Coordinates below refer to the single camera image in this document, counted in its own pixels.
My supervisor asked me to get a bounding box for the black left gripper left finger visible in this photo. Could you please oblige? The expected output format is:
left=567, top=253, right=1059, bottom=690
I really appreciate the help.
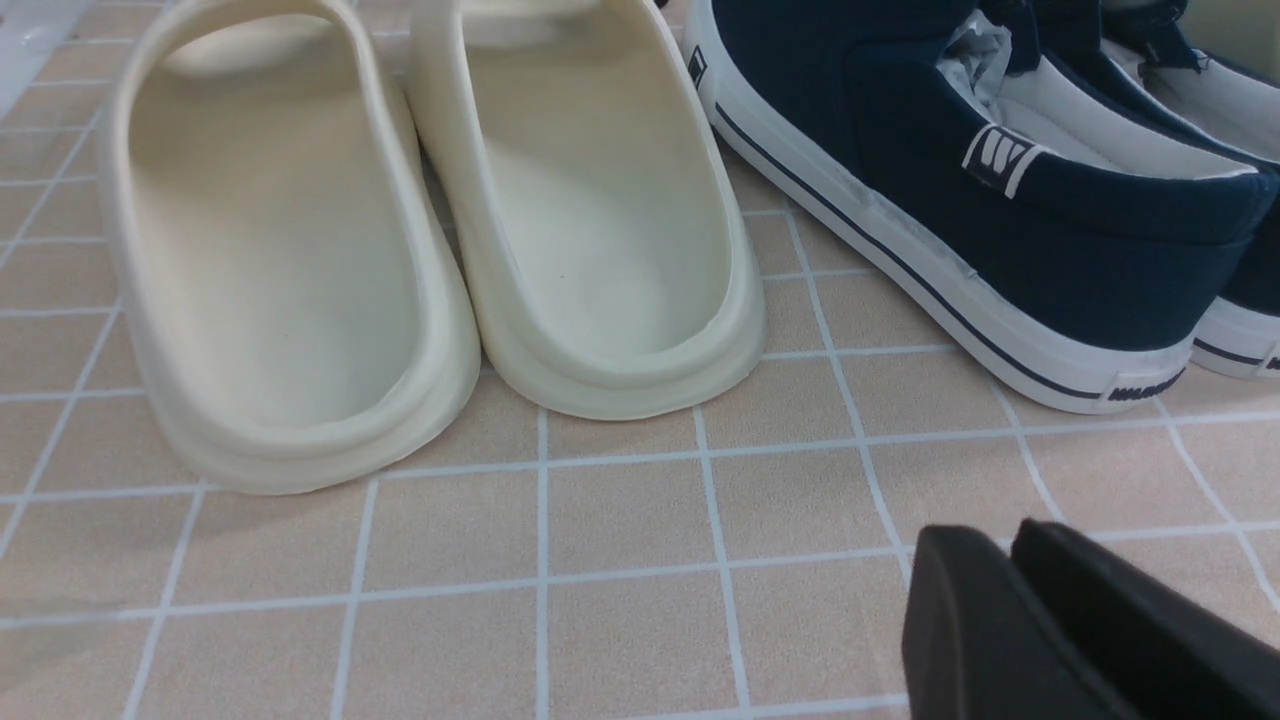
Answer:
left=902, top=525, right=1140, bottom=719

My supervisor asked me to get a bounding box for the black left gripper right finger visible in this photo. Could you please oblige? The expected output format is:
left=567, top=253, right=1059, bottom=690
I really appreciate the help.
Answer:
left=1011, top=519, right=1279, bottom=719

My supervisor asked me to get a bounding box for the navy slip-on shoe, left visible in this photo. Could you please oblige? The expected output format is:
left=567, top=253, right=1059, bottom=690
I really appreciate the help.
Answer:
left=684, top=1, right=1277, bottom=414

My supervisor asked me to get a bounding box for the navy slip-on shoe, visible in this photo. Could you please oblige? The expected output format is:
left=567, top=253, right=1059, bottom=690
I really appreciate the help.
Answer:
left=684, top=1, right=1277, bottom=414
left=1033, top=1, right=1279, bottom=382

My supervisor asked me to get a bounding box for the navy slip-on shoe, right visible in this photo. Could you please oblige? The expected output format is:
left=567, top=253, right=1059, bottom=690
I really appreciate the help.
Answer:
left=1033, top=1, right=1279, bottom=382

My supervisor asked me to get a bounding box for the cream slipper, inner right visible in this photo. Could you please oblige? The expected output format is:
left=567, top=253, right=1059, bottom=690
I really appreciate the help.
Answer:
left=406, top=1, right=767, bottom=421

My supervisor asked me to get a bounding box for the cream slipper, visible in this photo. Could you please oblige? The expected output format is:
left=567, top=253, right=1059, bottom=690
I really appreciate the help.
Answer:
left=96, top=1, right=481, bottom=495
left=406, top=1, right=767, bottom=421

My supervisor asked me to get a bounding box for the cream slipper, outer left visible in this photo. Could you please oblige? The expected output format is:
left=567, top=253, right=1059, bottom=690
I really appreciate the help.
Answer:
left=96, top=1, right=481, bottom=495

